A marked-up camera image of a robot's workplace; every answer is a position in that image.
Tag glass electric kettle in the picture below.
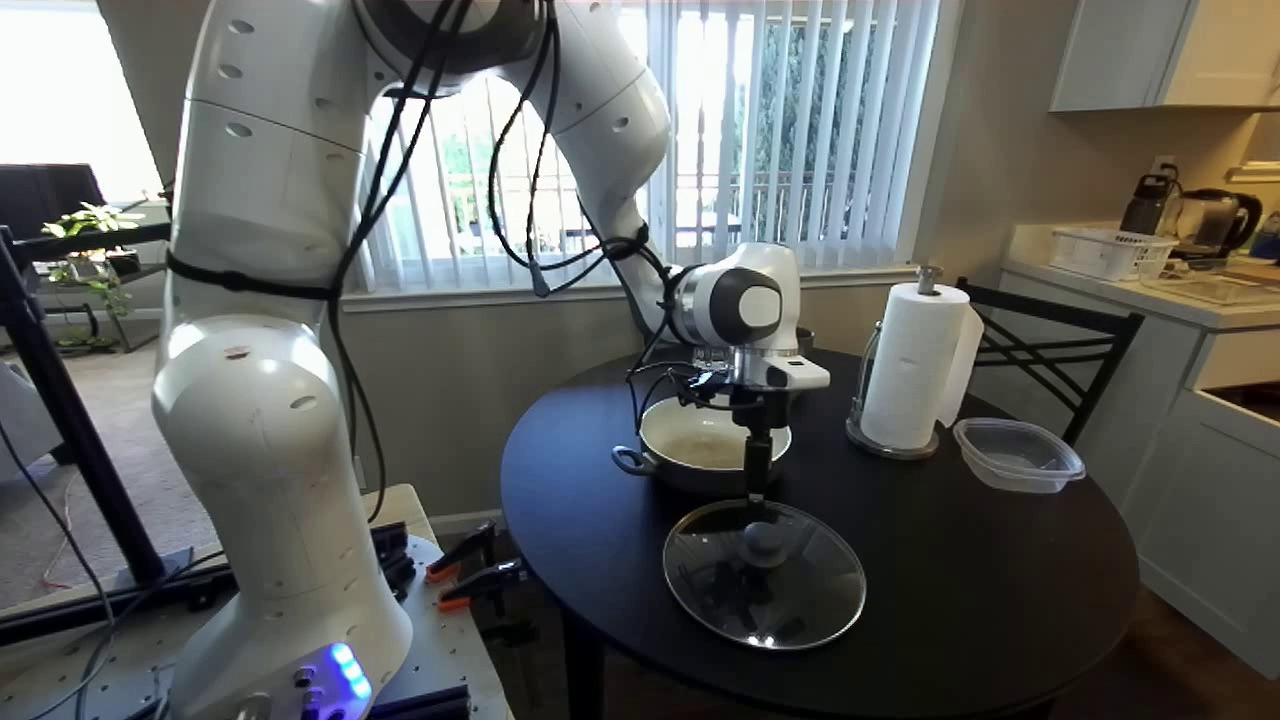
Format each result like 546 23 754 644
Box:
1168 182 1270 271

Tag black coffee maker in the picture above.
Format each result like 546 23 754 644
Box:
1117 159 1185 238

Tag plastic counter bin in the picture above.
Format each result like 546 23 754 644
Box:
1045 224 1182 285

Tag white paper towel roll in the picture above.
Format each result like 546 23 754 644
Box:
856 281 989 453

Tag clear plastic lidded container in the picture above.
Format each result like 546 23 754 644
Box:
949 417 1094 498

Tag orange handled black clamp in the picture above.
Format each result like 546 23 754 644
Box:
423 519 506 580
436 556 532 620

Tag blue lit control box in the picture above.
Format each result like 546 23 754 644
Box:
284 640 475 720

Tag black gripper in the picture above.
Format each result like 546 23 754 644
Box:
726 383 791 506

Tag black chair by counter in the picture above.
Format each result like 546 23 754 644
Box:
957 277 1149 448

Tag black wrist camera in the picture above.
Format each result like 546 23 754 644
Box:
667 367 739 407

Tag green house plant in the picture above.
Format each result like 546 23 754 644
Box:
32 196 178 352

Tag grey pan with handles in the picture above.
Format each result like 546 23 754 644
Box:
610 390 802 503

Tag white upper kitchen cabinet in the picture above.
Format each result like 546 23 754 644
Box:
1048 0 1280 114

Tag black metal stand frame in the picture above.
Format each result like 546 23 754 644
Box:
0 218 247 650

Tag white vertical window blinds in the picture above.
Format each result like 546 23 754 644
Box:
353 0 944 294

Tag clear glass pan lid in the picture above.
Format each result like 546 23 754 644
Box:
657 492 871 654

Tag white kitchen counter cabinet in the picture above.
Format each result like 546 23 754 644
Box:
995 216 1280 682

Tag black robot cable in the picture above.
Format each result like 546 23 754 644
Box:
323 0 687 528

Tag metal paper towel holder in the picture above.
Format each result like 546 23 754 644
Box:
840 255 953 469

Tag black block on platform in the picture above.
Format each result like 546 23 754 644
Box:
369 519 419 605

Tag robot mounting platform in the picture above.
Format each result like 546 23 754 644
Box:
0 481 522 720

